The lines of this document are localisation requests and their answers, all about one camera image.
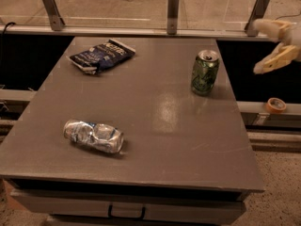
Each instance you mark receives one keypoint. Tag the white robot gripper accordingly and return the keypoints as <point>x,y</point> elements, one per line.
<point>296,37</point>

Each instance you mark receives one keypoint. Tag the green soda can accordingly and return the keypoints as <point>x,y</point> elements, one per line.
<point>204,72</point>

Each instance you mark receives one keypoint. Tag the crushed silver blue can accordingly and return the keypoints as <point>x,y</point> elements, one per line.
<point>102,137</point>

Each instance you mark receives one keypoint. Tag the orange tape roll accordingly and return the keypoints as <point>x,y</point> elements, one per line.
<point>275,105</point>

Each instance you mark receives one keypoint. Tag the dark blue chip bag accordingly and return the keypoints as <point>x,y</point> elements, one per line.
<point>102,57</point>

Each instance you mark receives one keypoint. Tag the grey table drawer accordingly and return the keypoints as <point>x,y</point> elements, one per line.
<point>98,206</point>

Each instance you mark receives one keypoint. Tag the right metal railing bracket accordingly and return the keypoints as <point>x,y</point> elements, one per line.
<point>258,12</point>

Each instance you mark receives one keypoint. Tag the metal railing bracket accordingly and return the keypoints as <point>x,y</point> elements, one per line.
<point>258,12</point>
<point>55,19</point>
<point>172,17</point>

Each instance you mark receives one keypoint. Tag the middle metal railing bracket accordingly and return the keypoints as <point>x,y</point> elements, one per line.
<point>172,17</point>

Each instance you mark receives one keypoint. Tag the left metal railing bracket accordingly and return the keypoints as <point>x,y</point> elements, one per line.
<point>55,19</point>

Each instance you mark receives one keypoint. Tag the black drawer handle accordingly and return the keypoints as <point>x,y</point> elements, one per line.
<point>118,211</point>

